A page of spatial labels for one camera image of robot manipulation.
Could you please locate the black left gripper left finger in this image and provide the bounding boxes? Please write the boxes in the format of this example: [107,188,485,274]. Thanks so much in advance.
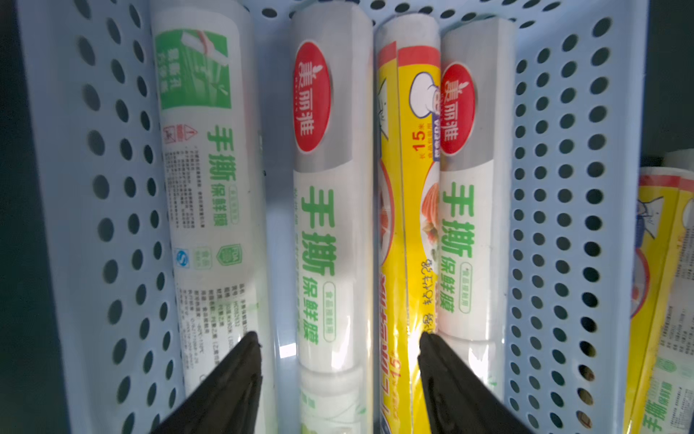
[153,332,263,434]

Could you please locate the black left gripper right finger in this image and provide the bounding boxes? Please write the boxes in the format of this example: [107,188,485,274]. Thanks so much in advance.
[417,332,530,434]

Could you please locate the white translucent wrap roll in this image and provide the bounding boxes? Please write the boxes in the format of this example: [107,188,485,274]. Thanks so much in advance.
[151,1,277,433]

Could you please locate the light blue perforated plastic basket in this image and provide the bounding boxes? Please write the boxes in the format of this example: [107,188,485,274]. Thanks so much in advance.
[5,1,649,433]

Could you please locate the yellow red wrap roll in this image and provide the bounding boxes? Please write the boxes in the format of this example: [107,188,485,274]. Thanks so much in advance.
[624,167,693,433]

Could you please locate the thin yellow wrap roll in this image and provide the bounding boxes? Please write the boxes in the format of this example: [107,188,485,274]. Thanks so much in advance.
[375,14,441,433]

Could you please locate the white green plastic wrap roll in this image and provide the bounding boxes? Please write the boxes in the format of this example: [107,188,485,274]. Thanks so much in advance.
[437,17,515,399]

